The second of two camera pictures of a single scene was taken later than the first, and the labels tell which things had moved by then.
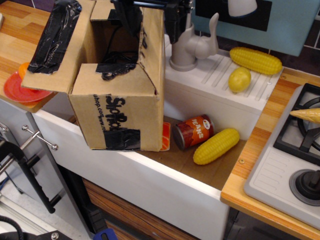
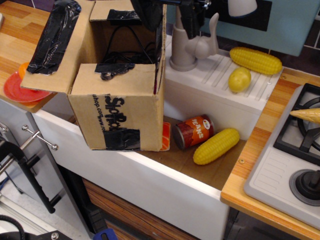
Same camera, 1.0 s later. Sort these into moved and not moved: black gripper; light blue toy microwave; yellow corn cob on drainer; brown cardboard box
Moved: black gripper
Not moved: brown cardboard box; yellow corn cob on drainer; light blue toy microwave
